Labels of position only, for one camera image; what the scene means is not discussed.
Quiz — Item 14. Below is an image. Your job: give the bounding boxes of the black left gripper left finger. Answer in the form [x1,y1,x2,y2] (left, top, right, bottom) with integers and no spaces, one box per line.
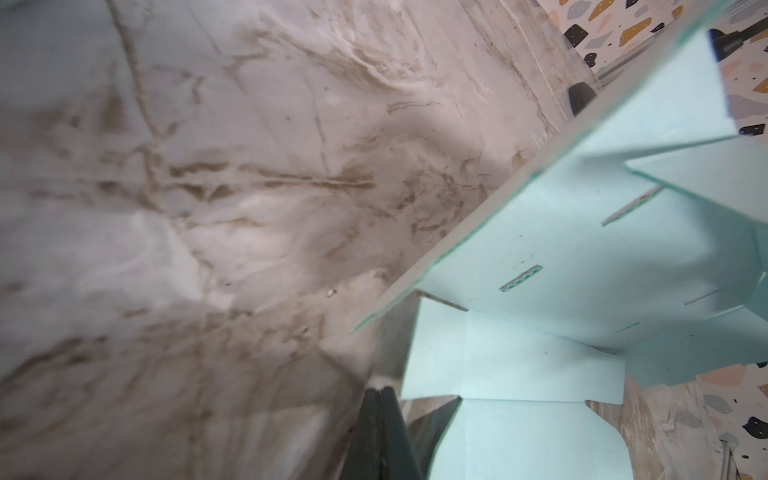
[339,388,384,480]

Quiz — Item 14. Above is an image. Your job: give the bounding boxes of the mint paper box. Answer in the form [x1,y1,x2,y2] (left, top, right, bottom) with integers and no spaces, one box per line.
[367,1,767,479]

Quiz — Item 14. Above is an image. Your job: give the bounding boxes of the black microphone stand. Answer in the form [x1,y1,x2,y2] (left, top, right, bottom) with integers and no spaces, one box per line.
[566,14,768,118]

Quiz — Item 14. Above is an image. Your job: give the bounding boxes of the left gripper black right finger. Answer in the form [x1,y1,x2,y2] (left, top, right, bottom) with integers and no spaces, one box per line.
[381,386,422,480]

